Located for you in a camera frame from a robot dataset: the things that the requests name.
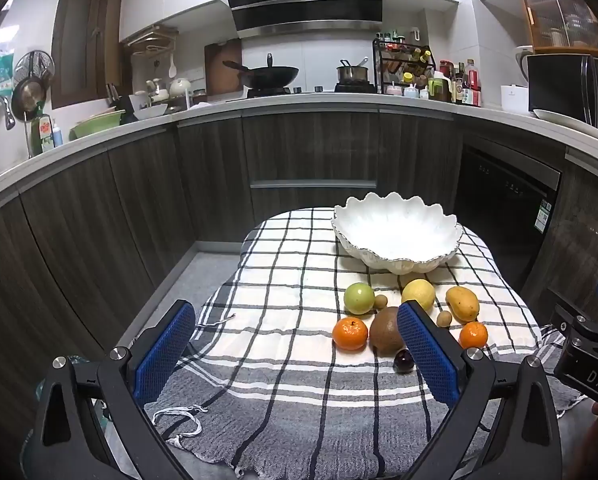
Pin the green round fruit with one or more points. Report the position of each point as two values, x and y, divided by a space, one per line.
360 298

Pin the green white sticker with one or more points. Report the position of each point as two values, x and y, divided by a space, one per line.
544 216

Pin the dark red cherry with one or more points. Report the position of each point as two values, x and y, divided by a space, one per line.
404 361

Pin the small brown longan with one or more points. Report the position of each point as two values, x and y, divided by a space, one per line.
444 318
380 301

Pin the brown kiwi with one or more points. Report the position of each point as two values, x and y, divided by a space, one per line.
385 332

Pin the black dishwasher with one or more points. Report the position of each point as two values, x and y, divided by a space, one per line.
504 195

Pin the black spice rack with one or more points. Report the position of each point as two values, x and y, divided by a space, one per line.
404 60

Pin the black microwave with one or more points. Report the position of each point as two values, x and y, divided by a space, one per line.
569 87

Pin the dark wood base cabinets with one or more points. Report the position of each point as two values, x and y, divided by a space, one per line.
304 150

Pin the row of sauce bottles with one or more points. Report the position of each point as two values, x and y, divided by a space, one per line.
459 85

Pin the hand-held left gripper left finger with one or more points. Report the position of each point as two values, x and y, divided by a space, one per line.
164 355

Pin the white plate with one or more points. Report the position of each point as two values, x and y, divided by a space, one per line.
569 124

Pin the white teapot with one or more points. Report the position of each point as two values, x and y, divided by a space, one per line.
180 87

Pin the brown cutting board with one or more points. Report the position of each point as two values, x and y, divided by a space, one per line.
222 67

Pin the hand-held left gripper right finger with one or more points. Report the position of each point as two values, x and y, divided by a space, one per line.
429 355

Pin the black knife block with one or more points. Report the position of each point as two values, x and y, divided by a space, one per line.
118 99

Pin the hanging frying pan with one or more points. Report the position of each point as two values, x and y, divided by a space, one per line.
29 96

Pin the black cooktop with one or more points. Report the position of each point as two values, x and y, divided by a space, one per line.
304 91

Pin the plaid checked cloth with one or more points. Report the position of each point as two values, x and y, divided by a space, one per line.
279 310

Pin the white kettle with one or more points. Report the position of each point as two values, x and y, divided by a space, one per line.
523 62

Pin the yellow mango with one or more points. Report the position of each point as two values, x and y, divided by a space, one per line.
462 302

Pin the steel saucepan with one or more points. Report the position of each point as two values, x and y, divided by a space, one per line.
351 74

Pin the wooden wall rack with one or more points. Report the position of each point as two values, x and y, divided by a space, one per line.
151 37

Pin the green dish soap bottle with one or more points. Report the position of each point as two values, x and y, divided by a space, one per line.
41 132

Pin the brown framed window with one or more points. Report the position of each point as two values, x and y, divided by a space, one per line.
86 40

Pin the white blue bottle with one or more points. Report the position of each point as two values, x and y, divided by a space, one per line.
57 135

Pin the orange tangerine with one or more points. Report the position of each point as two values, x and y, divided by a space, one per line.
350 334
474 335

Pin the yellow lemon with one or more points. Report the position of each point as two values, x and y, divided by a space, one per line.
419 292

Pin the green basin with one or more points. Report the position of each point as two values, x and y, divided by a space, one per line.
96 122

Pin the white hanging spatula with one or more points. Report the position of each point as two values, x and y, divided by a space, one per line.
172 66

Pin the wooden glass-door cabinet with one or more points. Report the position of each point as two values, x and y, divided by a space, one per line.
564 15

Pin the white canister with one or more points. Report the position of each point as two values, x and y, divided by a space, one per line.
514 99

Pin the white dish bowl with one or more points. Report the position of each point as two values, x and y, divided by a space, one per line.
151 110

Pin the white scalloped bowl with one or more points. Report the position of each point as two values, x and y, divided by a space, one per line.
396 230

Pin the black wok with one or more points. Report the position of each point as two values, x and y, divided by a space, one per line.
274 76

